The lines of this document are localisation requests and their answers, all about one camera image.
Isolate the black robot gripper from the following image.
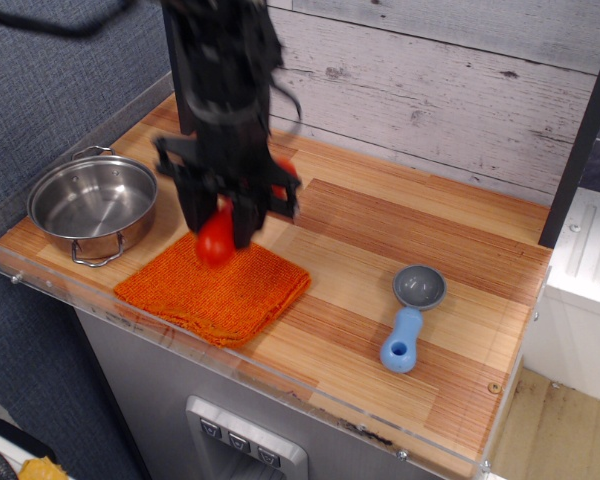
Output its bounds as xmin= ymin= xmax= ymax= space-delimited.
xmin=154 ymin=119 xmax=301 ymax=249

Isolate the red toy hot dog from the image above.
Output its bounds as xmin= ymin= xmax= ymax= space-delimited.
xmin=194 ymin=157 xmax=301 ymax=269

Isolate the orange cloth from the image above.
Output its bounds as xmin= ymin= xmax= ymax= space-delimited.
xmin=114 ymin=233 xmax=311 ymax=348

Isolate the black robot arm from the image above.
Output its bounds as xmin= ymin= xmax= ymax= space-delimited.
xmin=154 ymin=1 xmax=300 ymax=249

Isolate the stainless steel pot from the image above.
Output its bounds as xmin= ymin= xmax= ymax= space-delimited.
xmin=27 ymin=146 xmax=158 ymax=268

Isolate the grey toy fridge cabinet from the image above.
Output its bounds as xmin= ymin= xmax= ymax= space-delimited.
xmin=77 ymin=310 xmax=434 ymax=479

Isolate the blue grey ice cream scoop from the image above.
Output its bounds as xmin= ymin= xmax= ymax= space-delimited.
xmin=380 ymin=264 xmax=447 ymax=374

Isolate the silver dispenser button panel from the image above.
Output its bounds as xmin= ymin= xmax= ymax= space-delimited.
xmin=185 ymin=395 xmax=309 ymax=479

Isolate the yellow tape piece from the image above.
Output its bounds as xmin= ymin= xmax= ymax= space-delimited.
xmin=17 ymin=457 xmax=71 ymax=480

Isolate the clear acrylic edge guard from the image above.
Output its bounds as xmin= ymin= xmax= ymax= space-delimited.
xmin=0 ymin=80 xmax=549 ymax=479

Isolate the white ridged cabinet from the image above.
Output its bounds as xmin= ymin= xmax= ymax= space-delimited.
xmin=521 ymin=188 xmax=600 ymax=400

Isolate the black base post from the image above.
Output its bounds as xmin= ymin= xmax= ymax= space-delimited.
xmin=162 ymin=6 xmax=196 ymax=135

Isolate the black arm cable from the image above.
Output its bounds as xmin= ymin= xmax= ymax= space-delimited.
xmin=0 ymin=0 xmax=131 ymax=39

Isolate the black vertical post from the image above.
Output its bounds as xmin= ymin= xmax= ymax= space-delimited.
xmin=538 ymin=70 xmax=600 ymax=248

